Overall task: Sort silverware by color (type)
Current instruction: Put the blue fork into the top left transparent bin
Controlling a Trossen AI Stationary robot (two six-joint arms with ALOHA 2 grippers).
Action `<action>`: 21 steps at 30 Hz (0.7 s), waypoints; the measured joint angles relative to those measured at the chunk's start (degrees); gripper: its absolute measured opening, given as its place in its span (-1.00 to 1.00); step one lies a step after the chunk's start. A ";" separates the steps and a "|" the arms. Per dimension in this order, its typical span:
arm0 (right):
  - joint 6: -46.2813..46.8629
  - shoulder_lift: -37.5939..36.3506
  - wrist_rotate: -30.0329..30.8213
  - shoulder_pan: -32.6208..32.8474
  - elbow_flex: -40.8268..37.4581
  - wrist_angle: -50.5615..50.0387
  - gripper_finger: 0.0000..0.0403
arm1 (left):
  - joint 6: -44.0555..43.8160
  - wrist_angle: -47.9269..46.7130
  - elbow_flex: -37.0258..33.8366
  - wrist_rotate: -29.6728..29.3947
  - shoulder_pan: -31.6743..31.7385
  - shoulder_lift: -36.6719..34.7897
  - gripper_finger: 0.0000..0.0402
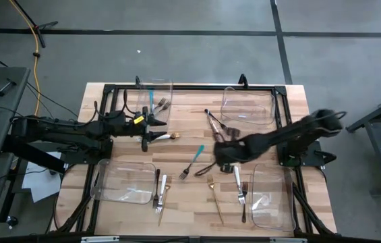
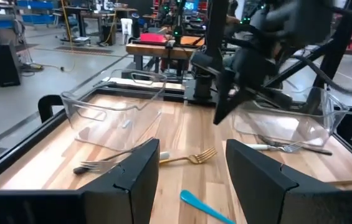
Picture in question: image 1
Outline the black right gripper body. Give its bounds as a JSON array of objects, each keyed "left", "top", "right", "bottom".
[{"left": 214, "top": 140, "right": 245, "bottom": 173}]

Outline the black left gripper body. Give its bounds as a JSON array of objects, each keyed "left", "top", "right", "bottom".
[{"left": 127, "top": 106, "right": 150, "bottom": 153}]

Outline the clear plastic bin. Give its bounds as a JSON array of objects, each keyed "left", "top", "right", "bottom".
[
  {"left": 220, "top": 86, "right": 276, "bottom": 126},
  {"left": 136, "top": 78, "right": 174, "bottom": 126},
  {"left": 249, "top": 163, "right": 297, "bottom": 233},
  {"left": 90, "top": 158, "right": 158, "bottom": 205}
]

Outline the black desk beam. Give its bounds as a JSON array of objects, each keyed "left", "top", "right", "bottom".
[{"left": 2, "top": 134, "right": 67, "bottom": 175}]

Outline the white paper sheet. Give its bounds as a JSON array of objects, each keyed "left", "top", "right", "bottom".
[{"left": 20, "top": 151, "right": 63, "bottom": 204}]

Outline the black tripod stand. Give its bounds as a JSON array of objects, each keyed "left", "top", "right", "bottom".
[{"left": 9, "top": 0, "right": 59, "bottom": 49}]

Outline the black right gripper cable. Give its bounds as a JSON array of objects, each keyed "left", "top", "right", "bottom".
[{"left": 194, "top": 161, "right": 218, "bottom": 178}]

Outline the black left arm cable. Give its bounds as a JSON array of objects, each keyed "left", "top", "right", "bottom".
[{"left": 93, "top": 88, "right": 129, "bottom": 117}]

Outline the silver metal bracket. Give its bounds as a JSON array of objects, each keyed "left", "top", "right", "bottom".
[
  {"left": 80, "top": 236, "right": 121, "bottom": 243},
  {"left": 269, "top": 237, "right": 308, "bottom": 243}
]

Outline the yellow cable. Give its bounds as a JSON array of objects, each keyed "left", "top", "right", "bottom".
[{"left": 7, "top": 0, "right": 41, "bottom": 117}]

